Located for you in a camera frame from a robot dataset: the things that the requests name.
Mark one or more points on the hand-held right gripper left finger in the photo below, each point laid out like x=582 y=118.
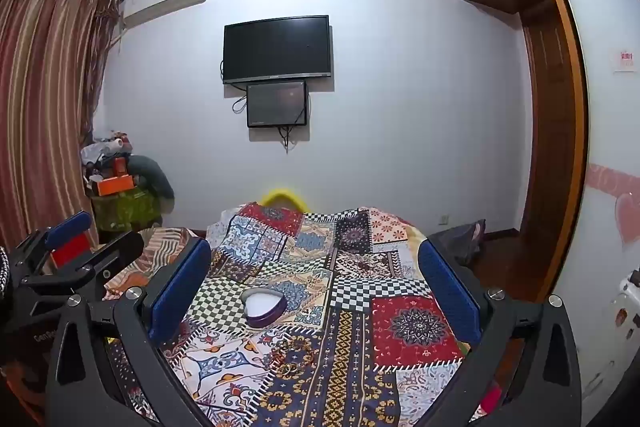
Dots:
x=179 y=294

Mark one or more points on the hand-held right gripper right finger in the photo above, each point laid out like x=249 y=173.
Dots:
x=450 y=294

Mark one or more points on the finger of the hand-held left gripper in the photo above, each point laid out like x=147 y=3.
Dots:
x=120 y=249
x=70 y=228

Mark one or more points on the purple heart-shaped tin box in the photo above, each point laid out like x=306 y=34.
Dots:
x=262 y=304

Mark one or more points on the red panel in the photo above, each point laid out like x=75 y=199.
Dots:
x=70 y=253

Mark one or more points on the orange striped bed sheet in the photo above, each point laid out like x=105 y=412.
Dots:
x=160 y=247

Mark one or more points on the green patterned cloth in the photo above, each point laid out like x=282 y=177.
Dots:
x=125 y=209

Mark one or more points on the dark bag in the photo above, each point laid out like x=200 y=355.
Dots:
x=460 y=242

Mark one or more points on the orange cardboard box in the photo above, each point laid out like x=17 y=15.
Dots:
x=116 y=185

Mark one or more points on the dark green cushion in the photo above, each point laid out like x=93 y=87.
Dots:
x=155 y=177

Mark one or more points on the white plastic bags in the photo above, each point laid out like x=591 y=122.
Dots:
x=100 y=149

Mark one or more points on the colourful patchwork blanket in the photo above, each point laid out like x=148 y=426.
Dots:
x=350 y=282

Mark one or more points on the yellow plush item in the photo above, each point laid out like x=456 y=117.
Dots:
x=282 y=196

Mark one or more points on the striped red curtain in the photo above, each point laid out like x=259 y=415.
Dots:
x=45 y=82

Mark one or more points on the white plastic fixture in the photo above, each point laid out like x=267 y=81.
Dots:
x=627 y=302

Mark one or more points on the brown wooden door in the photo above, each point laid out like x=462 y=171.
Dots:
x=542 y=132

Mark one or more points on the red and white label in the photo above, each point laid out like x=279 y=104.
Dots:
x=623 y=61

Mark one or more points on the white wall outlet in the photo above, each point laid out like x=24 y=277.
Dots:
x=443 y=220

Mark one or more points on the small black wall monitor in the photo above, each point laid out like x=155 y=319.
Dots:
x=277 y=104

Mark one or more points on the large black wall television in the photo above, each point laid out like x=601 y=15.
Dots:
x=277 y=49

